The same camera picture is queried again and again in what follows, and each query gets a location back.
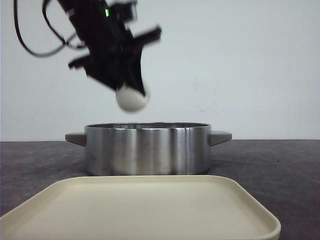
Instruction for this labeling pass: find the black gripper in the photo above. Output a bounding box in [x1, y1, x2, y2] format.
[68, 0, 162, 97]

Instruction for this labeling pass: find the white panda bun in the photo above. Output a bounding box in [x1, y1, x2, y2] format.
[115, 83, 151, 112]

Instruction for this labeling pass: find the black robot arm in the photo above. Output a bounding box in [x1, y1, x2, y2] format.
[59, 0, 162, 95]

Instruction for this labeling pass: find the stainless steel pot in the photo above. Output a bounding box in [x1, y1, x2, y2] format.
[65, 122, 232, 176]

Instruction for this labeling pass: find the beige plastic tray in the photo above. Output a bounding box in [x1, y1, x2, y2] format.
[0, 175, 281, 240]

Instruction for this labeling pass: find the black cable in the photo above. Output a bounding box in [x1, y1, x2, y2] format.
[13, 0, 87, 58]

